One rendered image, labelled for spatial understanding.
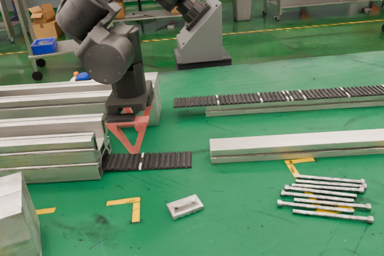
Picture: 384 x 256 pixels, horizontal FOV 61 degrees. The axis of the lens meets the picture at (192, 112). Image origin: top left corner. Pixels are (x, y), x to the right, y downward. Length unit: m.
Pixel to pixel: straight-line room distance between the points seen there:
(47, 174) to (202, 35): 0.71
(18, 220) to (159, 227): 0.19
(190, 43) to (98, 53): 0.71
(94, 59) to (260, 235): 0.33
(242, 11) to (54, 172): 5.27
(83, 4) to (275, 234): 0.42
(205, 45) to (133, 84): 0.64
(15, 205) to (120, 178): 0.21
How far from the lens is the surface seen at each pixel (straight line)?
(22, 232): 0.47
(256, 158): 0.62
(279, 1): 5.61
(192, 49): 1.14
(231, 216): 0.51
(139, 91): 0.54
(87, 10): 0.52
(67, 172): 0.62
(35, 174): 0.64
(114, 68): 0.45
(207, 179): 0.58
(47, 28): 5.70
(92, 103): 0.77
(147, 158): 0.63
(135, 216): 0.53
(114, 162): 0.64
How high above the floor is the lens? 1.14
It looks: 26 degrees down
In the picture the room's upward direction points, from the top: 4 degrees counter-clockwise
